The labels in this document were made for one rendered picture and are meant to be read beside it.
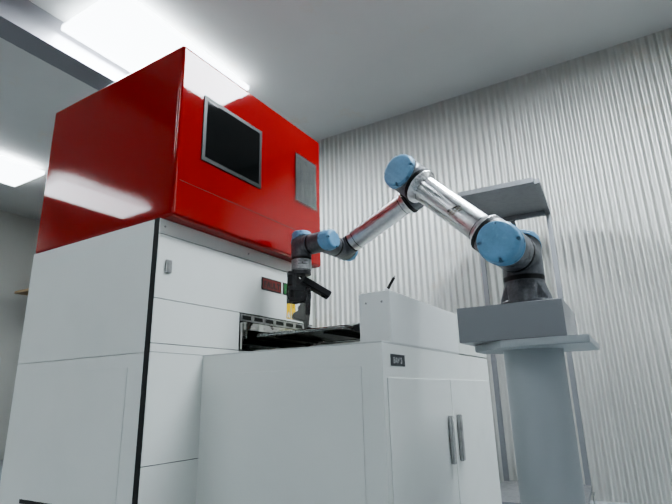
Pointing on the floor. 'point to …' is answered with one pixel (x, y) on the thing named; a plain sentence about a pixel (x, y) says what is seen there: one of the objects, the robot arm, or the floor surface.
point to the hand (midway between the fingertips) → (307, 325)
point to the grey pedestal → (543, 416)
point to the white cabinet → (347, 427)
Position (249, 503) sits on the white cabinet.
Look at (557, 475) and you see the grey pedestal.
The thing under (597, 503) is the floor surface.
